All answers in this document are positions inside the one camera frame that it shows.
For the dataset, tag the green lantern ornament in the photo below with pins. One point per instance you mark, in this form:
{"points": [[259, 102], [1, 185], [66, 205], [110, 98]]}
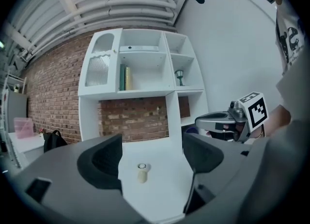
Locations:
{"points": [[179, 76]]}

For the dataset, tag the small potted flowers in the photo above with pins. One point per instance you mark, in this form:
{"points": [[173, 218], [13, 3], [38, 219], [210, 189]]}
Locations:
{"points": [[42, 131]]}

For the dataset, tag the white side table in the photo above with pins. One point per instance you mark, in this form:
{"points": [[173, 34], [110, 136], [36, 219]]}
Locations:
{"points": [[24, 145]]}

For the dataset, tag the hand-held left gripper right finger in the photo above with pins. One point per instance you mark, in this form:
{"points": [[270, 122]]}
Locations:
{"points": [[203, 156]]}

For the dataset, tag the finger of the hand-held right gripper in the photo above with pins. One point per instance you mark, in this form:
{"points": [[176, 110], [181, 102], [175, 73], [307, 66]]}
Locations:
{"points": [[206, 122]]}

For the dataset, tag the black backpack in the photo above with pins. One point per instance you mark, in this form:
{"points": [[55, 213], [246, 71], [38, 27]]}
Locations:
{"points": [[53, 141]]}

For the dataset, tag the grey panel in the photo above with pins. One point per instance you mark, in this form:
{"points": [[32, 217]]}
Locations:
{"points": [[17, 111]]}

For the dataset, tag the small cream handheld fan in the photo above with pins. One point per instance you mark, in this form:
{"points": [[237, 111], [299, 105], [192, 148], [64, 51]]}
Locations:
{"points": [[143, 175]]}

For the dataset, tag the purple object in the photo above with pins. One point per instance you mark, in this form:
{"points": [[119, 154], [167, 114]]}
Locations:
{"points": [[191, 130]]}

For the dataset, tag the white metal rack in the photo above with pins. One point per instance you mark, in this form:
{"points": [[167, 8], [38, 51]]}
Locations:
{"points": [[9, 92]]}

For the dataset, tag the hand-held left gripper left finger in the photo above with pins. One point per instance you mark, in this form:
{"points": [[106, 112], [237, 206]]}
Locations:
{"points": [[101, 164]]}

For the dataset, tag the pink translucent box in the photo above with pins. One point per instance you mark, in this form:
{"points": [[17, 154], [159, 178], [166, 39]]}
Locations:
{"points": [[23, 127]]}

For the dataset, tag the person's right forearm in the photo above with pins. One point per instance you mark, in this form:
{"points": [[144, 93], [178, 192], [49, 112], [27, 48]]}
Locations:
{"points": [[277, 118]]}

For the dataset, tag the yellow book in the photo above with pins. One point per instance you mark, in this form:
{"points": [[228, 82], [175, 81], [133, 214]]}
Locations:
{"points": [[128, 78]]}

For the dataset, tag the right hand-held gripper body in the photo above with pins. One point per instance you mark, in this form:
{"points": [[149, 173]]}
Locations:
{"points": [[256, 114]]}

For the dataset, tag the green book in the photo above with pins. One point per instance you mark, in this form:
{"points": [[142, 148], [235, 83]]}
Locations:
{"points": [[122, 77]]}

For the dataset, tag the row of white ceiling pipes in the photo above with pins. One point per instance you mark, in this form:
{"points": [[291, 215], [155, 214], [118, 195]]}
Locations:
{"points": [[97, 2]]}

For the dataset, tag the ribbed glass cabinet door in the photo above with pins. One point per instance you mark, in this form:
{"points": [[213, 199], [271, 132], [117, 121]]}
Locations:
{"points": [[100, 60]]}

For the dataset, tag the white shelf unit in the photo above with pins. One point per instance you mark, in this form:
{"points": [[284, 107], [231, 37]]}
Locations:
{"points": [[145, 63]]}

